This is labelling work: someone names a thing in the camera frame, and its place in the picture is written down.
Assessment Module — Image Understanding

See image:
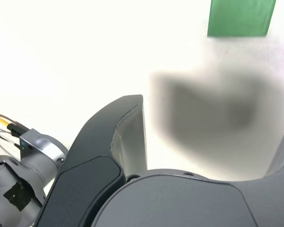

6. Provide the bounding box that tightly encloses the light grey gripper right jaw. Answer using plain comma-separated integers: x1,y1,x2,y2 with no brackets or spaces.
91,129,284,227

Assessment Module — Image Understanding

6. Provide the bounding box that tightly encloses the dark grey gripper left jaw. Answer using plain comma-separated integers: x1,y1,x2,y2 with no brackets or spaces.
34,94,148,227

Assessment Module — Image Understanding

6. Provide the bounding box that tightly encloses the green cube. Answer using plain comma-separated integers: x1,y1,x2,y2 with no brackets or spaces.
207,0,277,38

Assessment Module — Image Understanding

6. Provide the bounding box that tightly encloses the yellow cable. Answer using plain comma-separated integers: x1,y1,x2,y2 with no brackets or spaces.
0,113,15,130

